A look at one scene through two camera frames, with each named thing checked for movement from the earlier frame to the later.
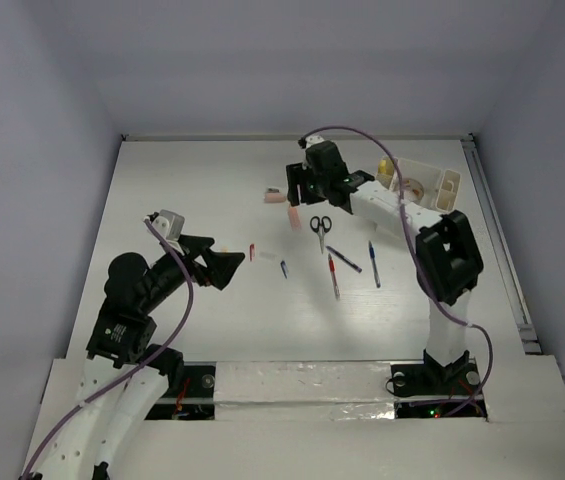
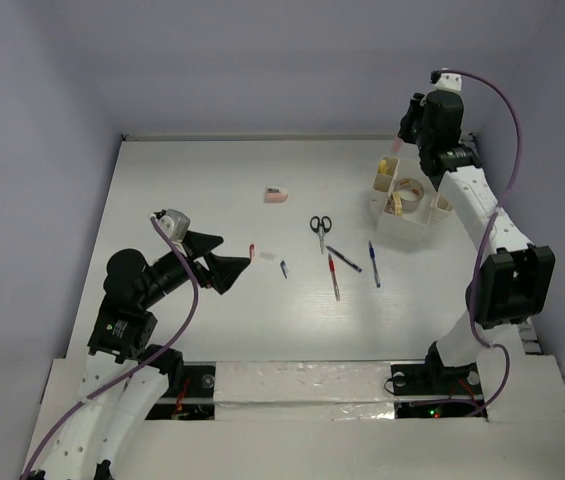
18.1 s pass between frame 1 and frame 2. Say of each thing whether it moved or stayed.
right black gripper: moved
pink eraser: stayed
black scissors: stayed
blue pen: stayed
